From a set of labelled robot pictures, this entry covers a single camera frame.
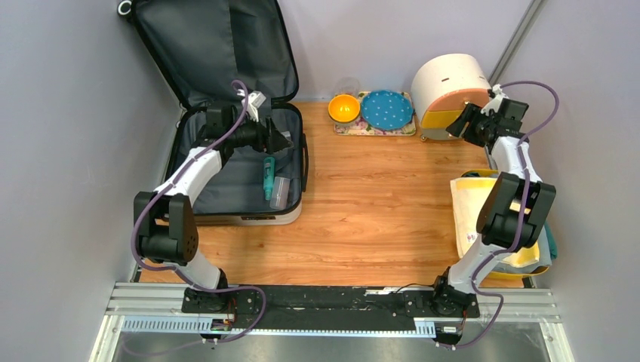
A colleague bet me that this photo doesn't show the floral placemat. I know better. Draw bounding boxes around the floral placemat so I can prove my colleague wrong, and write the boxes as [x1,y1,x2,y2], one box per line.
[331,91,417,137]

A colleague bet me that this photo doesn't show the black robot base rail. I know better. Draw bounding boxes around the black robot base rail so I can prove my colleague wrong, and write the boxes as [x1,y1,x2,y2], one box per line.
[181,284,480,335]

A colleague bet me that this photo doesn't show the clear plastic cup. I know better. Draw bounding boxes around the clear plastic cup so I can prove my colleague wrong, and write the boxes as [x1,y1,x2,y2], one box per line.
[269,176,291,210]

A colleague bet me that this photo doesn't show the yellow plastic basket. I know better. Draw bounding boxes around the yellow plastic basket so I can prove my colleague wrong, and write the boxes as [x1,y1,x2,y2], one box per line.
[450,169,555,279]

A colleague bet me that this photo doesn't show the clear drinking glass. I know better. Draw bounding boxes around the clear drinking glass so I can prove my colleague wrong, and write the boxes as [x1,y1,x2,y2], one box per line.
[334,77,360,97]

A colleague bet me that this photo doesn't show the small yellow bowl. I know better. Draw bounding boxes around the small yellow bowl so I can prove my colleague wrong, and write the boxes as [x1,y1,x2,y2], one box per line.
[328,94,361,124]

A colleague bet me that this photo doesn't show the dark green garment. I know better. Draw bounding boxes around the dark green garment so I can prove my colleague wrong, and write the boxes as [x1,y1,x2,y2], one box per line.
[462,169,558,261]

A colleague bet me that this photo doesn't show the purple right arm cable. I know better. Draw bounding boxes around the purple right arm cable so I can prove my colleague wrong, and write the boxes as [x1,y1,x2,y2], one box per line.
[435,81,560,349]

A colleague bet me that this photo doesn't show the cream round drawer cabinet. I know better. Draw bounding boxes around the cream round drawer cabinet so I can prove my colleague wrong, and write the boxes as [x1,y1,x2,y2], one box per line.
[410,53,491,141]

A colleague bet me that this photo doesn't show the beige sandal shoe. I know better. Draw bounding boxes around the beige sandal shoe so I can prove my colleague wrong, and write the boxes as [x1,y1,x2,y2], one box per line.
[450,174,542,271]

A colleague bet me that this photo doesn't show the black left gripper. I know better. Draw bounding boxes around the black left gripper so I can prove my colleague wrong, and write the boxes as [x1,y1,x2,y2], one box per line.
[226,112,293,155]

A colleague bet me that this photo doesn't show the light blue denim jeans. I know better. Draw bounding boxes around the light blue denim jeans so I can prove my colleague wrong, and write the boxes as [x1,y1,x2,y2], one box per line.
[493,235,552,275]

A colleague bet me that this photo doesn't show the teal tube bottle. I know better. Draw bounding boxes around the teal tube bottle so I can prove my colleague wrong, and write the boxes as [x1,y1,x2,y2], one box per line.
[263,156,275,201]

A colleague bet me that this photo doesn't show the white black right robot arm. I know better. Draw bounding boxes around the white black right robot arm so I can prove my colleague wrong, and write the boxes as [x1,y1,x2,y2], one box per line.
[430,99,556,316]

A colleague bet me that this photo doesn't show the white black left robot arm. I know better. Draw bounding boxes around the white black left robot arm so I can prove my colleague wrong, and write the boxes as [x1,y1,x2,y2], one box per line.
[130,103,293,313]

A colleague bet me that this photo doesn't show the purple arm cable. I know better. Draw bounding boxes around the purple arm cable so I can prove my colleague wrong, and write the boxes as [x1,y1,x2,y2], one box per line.
[435,81,560,349]
[130,79,269,344]

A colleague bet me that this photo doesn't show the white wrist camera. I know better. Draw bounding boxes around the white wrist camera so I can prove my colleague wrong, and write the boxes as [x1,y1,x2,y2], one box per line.
[244,90,267,123]
[481,84,509,116]

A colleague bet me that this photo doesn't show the black white space suitcase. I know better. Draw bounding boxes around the black white space suitcase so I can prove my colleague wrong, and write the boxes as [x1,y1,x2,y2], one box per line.
[117,1,309,225]

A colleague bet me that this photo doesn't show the blue dotted plate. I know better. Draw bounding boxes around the blue dotted plate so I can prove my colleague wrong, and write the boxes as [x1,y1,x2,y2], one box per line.
[361,90,414,131]

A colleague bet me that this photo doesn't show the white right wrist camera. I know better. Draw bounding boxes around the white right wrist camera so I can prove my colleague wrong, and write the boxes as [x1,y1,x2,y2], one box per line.
[481,84,509,116]

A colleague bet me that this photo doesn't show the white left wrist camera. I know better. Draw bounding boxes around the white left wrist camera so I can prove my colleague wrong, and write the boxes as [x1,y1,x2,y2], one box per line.
[244,90,267,123]

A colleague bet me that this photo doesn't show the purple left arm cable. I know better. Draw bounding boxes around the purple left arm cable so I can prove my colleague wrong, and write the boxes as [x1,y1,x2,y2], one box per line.
[130,79,269,344]

